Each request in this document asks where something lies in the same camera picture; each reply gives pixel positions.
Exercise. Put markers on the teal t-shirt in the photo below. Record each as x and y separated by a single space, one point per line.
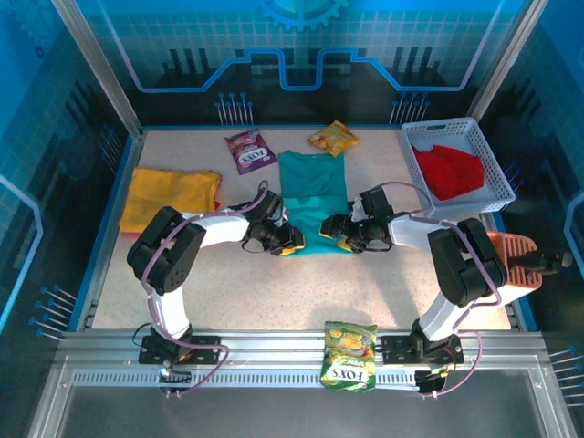
310 182

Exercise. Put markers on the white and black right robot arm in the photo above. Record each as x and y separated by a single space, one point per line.
465 264

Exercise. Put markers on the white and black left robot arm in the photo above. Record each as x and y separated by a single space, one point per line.
169 255

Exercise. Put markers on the purple Fox's candy bag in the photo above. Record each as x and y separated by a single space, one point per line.
251 153

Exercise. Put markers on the yellow snack bag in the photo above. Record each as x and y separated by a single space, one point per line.
333 138

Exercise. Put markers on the red t-shirt in basket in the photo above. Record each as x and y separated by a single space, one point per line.
456 173

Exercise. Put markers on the yellow folded t-shirt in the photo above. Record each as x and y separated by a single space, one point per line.
164 201

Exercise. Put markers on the green Fox's candy bag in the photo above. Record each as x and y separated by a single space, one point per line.
349 356

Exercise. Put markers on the white plastic basket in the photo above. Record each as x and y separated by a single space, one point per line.
496 157

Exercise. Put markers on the small black controller board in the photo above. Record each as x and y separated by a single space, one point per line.
175 378
431 379

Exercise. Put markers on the black tool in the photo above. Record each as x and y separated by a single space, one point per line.
543 263

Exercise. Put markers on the aluminium rail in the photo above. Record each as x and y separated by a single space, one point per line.
274 347

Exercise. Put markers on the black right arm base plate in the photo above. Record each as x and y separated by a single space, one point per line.
397 349

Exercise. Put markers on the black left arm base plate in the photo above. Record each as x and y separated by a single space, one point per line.
210 344

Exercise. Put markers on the aluminium frame post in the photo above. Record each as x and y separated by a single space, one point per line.
101 68
504 59

